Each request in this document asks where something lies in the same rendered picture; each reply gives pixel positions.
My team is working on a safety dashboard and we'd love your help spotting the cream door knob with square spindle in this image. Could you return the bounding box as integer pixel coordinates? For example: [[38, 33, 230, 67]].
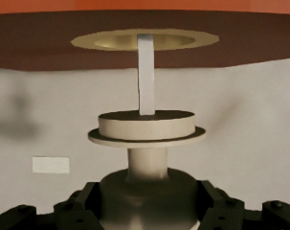
[[87, 34, 207, 230]]

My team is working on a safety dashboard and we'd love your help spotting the orange-brown wooden door slab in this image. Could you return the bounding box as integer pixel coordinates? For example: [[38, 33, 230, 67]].
[[0, 0, 290, 72]]

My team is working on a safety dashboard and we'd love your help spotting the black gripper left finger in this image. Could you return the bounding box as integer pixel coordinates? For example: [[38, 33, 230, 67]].
[[0, 182, 104, 230]]

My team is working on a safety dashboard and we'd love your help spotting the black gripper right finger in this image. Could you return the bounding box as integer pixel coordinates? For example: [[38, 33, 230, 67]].
[[197, 180, 290, 230]]

